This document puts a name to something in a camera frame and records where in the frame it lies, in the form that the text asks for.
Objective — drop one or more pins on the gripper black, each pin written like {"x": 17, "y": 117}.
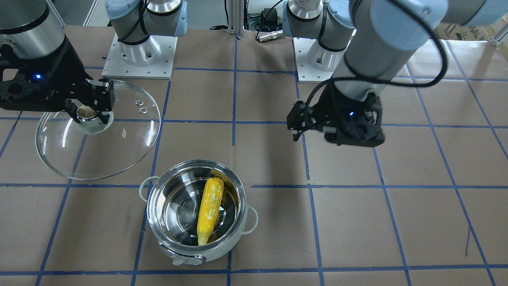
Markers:
{"x": 324, "y": 110}
{"x": 68, "y": 81}

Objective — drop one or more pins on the glass pot lid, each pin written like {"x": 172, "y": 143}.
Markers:
{"x": 90, "y": 149}

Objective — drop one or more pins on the yellow corn cob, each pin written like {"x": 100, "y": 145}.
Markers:
{"x": 209, "y": 209}

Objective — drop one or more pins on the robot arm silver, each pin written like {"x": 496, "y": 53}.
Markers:
{"x": 34, "y": 31}
{"x": 375, "y": 39}

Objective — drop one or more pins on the white cooking pot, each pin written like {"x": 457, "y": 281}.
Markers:
{"x": 197, "y": 210}

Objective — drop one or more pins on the cardboard box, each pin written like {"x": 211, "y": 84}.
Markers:
{"x": 448, "y": 31}

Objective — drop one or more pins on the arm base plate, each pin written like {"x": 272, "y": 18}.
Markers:
{"x": 152, "y": 59}
{"x": 314, "y": 64}

